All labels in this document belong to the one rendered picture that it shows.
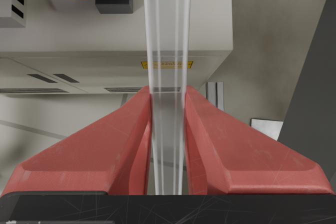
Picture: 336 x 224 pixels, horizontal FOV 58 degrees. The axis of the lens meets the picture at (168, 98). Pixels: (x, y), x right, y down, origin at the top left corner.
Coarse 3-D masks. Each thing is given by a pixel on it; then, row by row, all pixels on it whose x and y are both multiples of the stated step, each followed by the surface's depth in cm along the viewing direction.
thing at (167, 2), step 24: (144, 0) 9; (168, 0) 9; (168, 24) 9; (168, 48) 10; (168, 72) 11; (168, 96) 11; (168, 120) 12; (168, 144) 13; (168, 168) 14; (168, 192) 16
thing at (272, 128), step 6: (252, 120) 105; (258, 120) 105; (264, 120) 105; (270, 120) 105; (252, 126) 105; (258, 126) 105; (264, 126) 105; (270, 126) 105; (276, 126) 105; (264, 132) 105; (270, 132) 105; (276, 132) 105; (276, 138) 104
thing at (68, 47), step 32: (32, 0) 46; (64, 0) 46; (192, 0) 46; (224, 0) 46; (0, 32) 45; (32, 32) 45; (64, 32) 45; (96, 32) 45; (128, 32) 45; (192, 32) 45; (224, 32) 45; (0, 64) 53; (32, 64) 53; (64, 64) 53; (96, 64) 53; (128, 64) 54; (192, 64) 54
